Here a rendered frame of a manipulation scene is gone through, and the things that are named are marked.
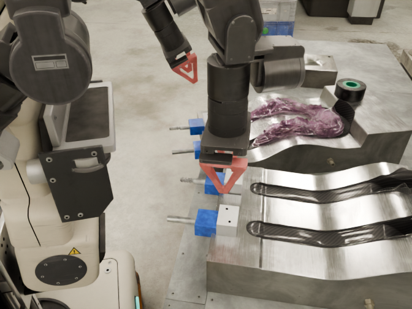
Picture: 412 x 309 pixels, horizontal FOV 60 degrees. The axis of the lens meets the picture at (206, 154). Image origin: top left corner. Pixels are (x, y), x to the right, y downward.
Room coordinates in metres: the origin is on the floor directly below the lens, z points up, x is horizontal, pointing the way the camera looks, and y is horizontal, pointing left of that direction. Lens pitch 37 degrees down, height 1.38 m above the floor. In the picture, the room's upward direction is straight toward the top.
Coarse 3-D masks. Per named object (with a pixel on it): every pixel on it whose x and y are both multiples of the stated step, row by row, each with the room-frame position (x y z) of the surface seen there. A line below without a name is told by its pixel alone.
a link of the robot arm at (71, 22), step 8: (72, 16) 0.42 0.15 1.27; (8, 24) 0.40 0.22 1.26; (64, 24) 0.38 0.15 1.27; (72, 24) 0.39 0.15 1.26; (80, 24) 0.42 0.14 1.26; (0, 32) 0.39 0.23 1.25; (8, 32) 0.38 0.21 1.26; (16, 32) 0.39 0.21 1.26; (80, 32) 0.39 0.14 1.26; (0, 40) 0.35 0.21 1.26; (8, 40) 0.36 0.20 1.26; (88, 40) 0.41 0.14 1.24; (0, 48) 0.35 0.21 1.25; (8, 48) 0.35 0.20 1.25; (88, 48) 0.38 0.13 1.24; (0, 56) 0.35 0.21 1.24; (8, 56) 0.35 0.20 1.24; (0, 64) 0.35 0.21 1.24; (8, 64) 0.35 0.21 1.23; (0, 72) 0.35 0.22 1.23; (8, 72) 0.35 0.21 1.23
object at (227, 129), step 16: (208, 96) 0.43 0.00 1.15; (208, 112) 0.43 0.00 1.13; (224, 112) 0.41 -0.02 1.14; (240, 112) 0.42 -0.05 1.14; (208, 128) 0.43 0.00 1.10; (224, 128) 0.41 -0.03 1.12; (240, 128) 0.42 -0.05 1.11; (208, 144) 0.40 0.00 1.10; (224, 144) 0.40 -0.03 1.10; (240, 144) 0.40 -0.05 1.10
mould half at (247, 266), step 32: (288, 224) 0.44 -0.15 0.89; (320, 224) 0.45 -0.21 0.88; (352, 224) 0.43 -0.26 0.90; (224, 256) 0.37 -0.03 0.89; (256, 256) 0.37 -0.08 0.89; (288, 256) 0.37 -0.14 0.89; (320, 256) 0.37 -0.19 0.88; (352, 256) 0.36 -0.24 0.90; (384, 256) 0.35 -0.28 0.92; (224, 288) 0.36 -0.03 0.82; (256, 288) 0.35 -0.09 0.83; (288, 288) 0.34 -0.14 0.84; (320, 288) 0.33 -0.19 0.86; (352, 288) 0.32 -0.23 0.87; (384, 288) 0.32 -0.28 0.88
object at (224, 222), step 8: (224, 208) 0.45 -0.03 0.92; (232, 208) 0.45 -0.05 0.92; (168, 216) 0.45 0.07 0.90; (176, 216) 0.45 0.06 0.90; (200, 216) 0.45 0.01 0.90; (208, 216) 0.45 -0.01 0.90; (216, 216) 0.45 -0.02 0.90; (224, 216) 0.43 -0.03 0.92; (232, 216) 0.43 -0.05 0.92; (200, 224) 0.43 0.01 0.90; (208, 224) 0.43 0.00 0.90; (216, 224) 0.42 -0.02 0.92; (224, 224) 0.42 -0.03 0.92; (232, 224) 0.42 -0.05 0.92; (200, 232) 0.42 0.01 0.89; (208, 232) 0.42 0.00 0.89; (216, 232) 0.42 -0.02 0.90; (224, 232) 0.41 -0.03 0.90; (232, 232) 0.41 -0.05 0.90
